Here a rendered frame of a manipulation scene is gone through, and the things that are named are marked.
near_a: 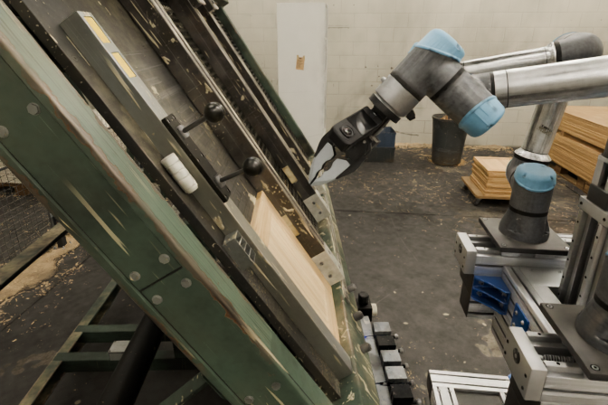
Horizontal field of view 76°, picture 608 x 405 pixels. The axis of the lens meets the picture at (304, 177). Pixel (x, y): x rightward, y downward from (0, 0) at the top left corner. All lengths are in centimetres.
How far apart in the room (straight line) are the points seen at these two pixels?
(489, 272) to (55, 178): 129
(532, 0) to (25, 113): 665
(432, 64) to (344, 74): 569
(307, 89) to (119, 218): 455
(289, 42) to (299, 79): 44
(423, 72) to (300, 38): 432
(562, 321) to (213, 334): 82
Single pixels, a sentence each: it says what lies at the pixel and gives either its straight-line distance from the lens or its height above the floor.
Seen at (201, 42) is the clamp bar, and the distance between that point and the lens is 160.
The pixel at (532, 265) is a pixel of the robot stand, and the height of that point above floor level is 95.
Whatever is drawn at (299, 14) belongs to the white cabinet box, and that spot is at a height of 192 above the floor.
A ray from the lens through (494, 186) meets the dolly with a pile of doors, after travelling 438.
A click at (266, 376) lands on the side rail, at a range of 69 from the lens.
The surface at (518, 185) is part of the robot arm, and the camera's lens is 143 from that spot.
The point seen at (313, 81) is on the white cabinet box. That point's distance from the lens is 501.
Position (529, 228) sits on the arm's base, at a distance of 145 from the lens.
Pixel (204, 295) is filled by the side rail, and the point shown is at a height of 132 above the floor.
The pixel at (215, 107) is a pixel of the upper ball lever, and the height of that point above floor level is 155.
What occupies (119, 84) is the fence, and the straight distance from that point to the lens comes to 79.
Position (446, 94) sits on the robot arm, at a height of 157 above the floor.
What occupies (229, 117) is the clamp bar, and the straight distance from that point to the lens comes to 111.
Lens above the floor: 167
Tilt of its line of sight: 20 degrees down
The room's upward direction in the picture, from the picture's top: straight up
